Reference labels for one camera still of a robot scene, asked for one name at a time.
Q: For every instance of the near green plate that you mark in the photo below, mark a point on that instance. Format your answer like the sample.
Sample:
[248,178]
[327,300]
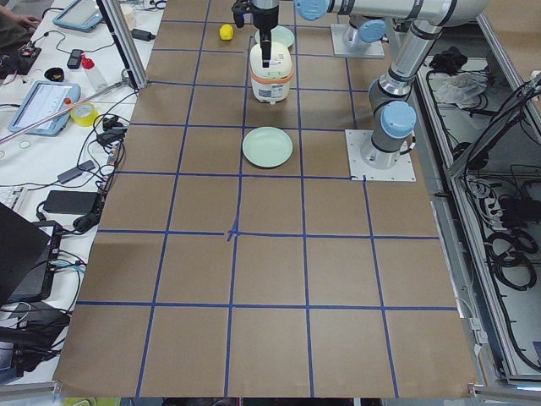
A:
[267,147]

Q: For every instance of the far green plate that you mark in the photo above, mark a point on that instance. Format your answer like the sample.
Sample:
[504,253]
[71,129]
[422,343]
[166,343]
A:
[282,35]

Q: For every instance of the red capped squeeze bottle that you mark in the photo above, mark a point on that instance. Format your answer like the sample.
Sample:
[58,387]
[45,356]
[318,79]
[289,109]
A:
[93,74]

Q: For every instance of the black phone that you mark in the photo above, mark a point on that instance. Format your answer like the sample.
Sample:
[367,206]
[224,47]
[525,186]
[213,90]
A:
[75,59]

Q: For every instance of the aluminium frame post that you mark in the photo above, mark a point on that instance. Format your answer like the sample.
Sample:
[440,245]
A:
[112,14]

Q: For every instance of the blue teach pendant tablet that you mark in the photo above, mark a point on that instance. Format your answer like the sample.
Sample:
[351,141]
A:
[43,100]

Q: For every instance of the yellow tape roll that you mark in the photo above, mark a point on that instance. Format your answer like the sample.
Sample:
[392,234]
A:
[84,114]

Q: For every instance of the black laptop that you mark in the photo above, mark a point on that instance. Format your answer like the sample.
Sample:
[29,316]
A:
[28,250]

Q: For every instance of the yellow lemon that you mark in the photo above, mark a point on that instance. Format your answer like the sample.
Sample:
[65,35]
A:
[226,32]

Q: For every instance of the metal rod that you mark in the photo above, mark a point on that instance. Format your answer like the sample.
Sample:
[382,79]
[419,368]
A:
[109,89]

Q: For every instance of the white crumpled cloth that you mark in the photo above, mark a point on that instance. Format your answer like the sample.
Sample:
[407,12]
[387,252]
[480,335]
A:
[463,90]

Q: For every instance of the black power adapter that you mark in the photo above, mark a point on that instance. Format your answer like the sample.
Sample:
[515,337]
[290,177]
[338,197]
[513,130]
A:
[142,35]

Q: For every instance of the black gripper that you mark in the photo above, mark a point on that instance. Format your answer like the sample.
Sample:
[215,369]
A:
[265,19]

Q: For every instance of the green plate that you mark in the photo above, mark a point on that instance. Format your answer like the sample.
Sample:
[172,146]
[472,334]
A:
[267,147]
[282,35]

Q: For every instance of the white rice cooker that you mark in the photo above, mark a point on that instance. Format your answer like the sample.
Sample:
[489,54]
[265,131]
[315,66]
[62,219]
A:
[271,84]

